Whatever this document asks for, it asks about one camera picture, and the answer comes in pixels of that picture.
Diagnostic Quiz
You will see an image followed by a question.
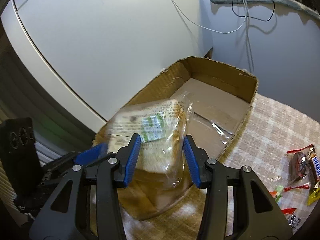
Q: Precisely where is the clear bag of bread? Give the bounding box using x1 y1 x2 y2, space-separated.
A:
104 93 193 189

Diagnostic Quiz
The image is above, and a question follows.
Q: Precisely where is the red date snack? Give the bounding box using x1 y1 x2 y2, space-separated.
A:
286 144 315 188

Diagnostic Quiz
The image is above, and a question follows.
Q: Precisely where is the green candy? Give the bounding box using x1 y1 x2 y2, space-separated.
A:
270 185 285 203

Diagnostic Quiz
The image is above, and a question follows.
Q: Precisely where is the snickers bar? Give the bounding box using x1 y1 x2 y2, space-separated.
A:
307 145 319 206

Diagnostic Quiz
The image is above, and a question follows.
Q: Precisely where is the brown cardboard box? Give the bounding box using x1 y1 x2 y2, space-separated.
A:
94 57 258 220

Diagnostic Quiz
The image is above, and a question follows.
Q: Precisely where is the small black snack packet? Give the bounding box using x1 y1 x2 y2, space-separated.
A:
282 208 301 230

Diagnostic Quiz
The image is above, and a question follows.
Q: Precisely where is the white cable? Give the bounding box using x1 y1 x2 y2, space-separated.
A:
158 0 254 71

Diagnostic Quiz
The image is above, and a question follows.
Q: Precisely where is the black cable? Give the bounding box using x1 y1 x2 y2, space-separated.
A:
231 0 276 23

